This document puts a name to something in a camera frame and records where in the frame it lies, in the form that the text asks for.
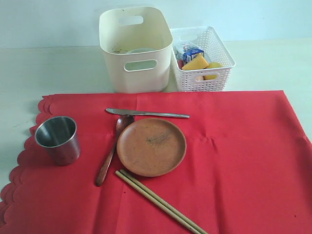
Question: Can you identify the upper wooden chopstick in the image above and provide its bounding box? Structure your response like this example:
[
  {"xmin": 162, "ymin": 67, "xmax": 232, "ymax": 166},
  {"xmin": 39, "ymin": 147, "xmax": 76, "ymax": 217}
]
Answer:
[{"xmin": 119, "ymin": 169, "xmax": 207, "ymax": 234}]

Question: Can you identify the blue white milk carton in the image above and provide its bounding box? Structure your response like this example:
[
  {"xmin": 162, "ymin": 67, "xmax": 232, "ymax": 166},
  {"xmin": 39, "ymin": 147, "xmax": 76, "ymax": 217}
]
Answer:
[{"xmin": 174, "ymin": 42, "xmax": 204, "ymax": 63}]

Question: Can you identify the red sausage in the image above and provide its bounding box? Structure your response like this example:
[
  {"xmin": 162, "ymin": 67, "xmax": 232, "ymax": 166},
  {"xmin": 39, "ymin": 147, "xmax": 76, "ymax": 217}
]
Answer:
[{"xmin": 177, "ymin": 60, "xmax": 184, "ymax": 70}]

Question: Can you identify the white woven plastic basket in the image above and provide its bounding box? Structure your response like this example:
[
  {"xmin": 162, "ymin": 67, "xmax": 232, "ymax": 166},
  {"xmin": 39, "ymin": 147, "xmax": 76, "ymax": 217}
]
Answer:
[{"xmin": 171, "ymin": 26, "xmax": 235, "ymax": 92}]

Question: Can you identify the yellow lemon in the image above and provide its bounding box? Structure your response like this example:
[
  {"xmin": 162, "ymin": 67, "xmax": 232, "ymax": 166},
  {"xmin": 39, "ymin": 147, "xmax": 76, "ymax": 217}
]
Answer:
[{"xmin": 204, "ymin": 62, "xmax": 223, "ymax": 80}]

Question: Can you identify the white ceramic bowl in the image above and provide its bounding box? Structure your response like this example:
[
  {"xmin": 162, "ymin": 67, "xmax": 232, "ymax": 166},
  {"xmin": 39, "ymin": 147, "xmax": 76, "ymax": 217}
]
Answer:
[{"xmin": 124, "ymin": 48, "xmax": 157, "ymax": 72}]

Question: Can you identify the lower wooden chopstick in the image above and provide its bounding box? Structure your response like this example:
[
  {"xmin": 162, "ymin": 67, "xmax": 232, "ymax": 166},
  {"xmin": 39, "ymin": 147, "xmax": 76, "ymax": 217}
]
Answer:
[{"xmin": 115, "ymin": 171, "xmax": 200, "ymax": 234}]

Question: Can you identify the cream plastic tub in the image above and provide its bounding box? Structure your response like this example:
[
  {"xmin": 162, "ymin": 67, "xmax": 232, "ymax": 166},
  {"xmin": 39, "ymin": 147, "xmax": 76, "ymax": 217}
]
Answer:
[{"xmin": 99, "ymin": 6, "xmax": 173, "ymax": 93}]

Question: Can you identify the stainless steel cup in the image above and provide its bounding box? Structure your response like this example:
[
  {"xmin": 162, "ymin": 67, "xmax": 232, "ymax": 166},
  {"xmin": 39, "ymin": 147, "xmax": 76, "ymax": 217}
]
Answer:
[{"xmin": 35, "ymin": 116, "xmax": 81, "ymax": 166}]

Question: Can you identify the silver table knife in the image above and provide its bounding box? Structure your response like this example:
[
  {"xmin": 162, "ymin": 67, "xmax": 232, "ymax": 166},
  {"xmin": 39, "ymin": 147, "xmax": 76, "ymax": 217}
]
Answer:
[{"xmin": 105, "ymin": 108, "xmax": 190, "ymax": 118}]

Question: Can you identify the brown wooden plate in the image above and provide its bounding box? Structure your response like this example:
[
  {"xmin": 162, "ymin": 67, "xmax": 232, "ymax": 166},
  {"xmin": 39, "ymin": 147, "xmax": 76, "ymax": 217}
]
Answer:
[{"xmin": 117, "ymin": 118, "xmax": 187, "ymax": 177}]

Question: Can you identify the red scalloped table cloth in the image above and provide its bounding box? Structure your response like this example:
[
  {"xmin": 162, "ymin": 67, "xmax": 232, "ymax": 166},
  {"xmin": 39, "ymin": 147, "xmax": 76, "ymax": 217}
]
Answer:
[{"xmin": 0, "ymin": 91, "xmax": 312, "ymax": 234}]

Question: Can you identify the dark wooden spoon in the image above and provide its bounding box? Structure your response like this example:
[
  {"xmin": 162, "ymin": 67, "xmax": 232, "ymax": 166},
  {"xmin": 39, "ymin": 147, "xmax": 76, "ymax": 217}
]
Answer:
[{"xmin": 95, "ymin": 114, "xmax": 135, "ymax": 187}]

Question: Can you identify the wooden chopstick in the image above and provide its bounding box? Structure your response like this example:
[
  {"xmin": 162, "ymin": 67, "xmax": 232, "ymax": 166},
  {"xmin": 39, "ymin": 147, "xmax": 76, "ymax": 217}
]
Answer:
[
  {"xmin": 119, "ymin": 169, "xmax": 207, "ymax": 234},
  {"xmin": 115, "ymin": 171, "xmax": 200, "ymax": 234}
]

